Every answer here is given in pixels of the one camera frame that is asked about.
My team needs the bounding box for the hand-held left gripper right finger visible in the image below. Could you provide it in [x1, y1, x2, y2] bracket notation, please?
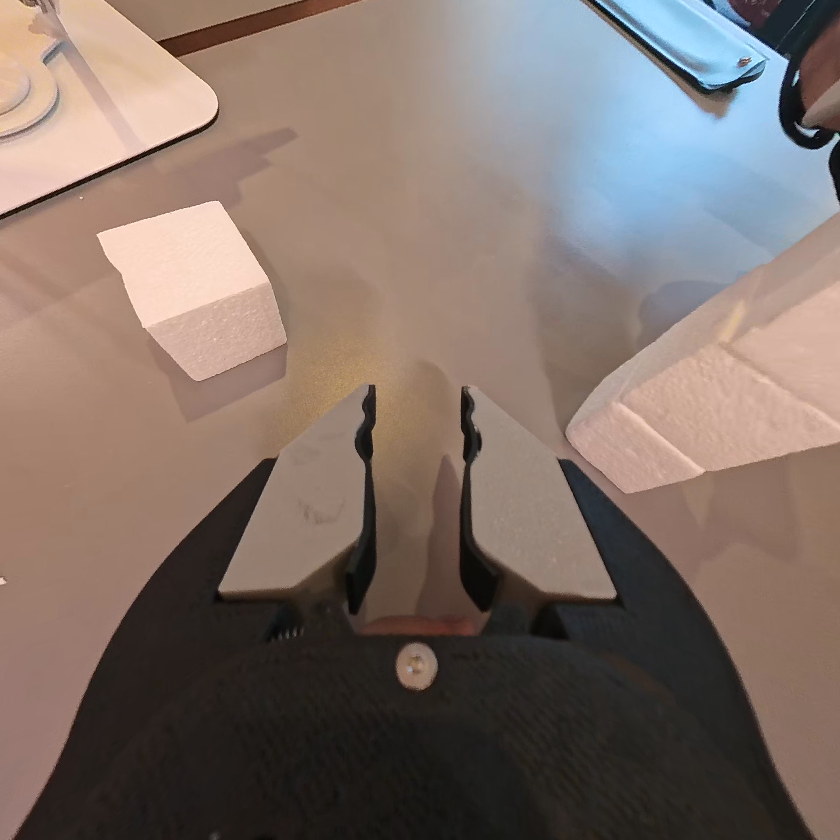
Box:
[458, 385, 619, 616]

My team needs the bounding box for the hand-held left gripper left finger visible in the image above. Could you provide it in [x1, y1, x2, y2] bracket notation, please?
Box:
[217, 384, 378, 616]

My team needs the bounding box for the white hard foam cube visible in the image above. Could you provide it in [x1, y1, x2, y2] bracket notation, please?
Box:
[566, 338, 840, 494]
[718, 210, 840, 421]
[96, 199, 289, 382]

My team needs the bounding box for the person's right hand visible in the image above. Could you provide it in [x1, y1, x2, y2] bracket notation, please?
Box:
[802, 29, 840, 114]

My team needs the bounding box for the grey flat pouch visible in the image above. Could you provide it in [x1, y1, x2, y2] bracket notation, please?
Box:
[591, 0, 770, 94]

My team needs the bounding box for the white document stand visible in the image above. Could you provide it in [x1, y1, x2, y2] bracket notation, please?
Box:
[0, 0, 219, 217]

